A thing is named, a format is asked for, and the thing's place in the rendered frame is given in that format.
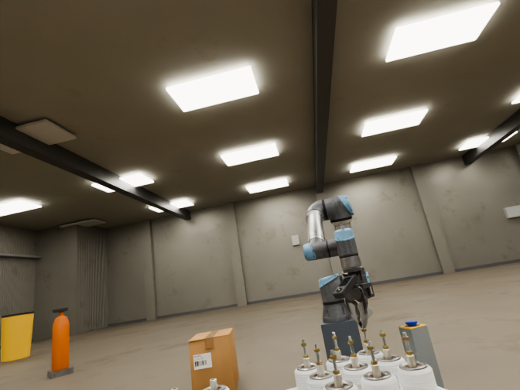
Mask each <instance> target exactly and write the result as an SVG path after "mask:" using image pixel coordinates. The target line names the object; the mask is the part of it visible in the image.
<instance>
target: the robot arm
mask: <svg viewBox="0 0 520 390"><path fill-rule="evenodd" d="M351 215H352V216H353V215H354V212H353V209H352V207H351V203H350V201H349V200H348V197H347V196H346V195H342V196H337V197H331V198H327V199H324V200H318V201H316V202H315V203H313V204H312V205H311V206H310V207H309V209H308V210H307V212H306V222H307V224H308V243H307V244H305V245H304V246H303V254H304V257H305V259H306V260H307V261H312V260H314V261H316V260H317V259H322V258H331V257H336V256H339V258H340V263H341V268H343V269H344V270H343V271H342V273H343V275H340V276H339V274H338V273H337V274H335V275H330V276H327V277H325V278H322V279H320V280H319V286H320V293H321V297H322V301H323V322H324V323H336V322H342V321H346V320H350V319H352V318H351V315H352V317H353V318H354V320H355V321H356V323H357V324H358V326H359V327H360V328H362V326H363V327H364V328H366V326H367V324H368V318H369V317H370V316H371V315H372V314H373V311H372V309H370V308H368V299H370V298H371V297H373V296H375V294H374V290H373V287H372V284H371V282H369V276H368V272H365V271H364V268H362V267H361V260H360V257H359V254H358V249H357V245H356V241H355V238H354V233H353V230H352V229H351V220H352V216H351ZM327 220H330V223H331V224H333V225H334V227H335V232H334V237H335V238H334V239H330V240H326V241H324V234H323V221H327ZM370 286H371V289H372V292H373V293H372V294H371V290H370ZM344 298H345V302H344ZM355 300H357V301H358V302H359V304H358V303H357V302H356V301H355ZM345 303H346V304H345ZM360 318H361V320H360ZM361 325H362V326H361Z"/></svg>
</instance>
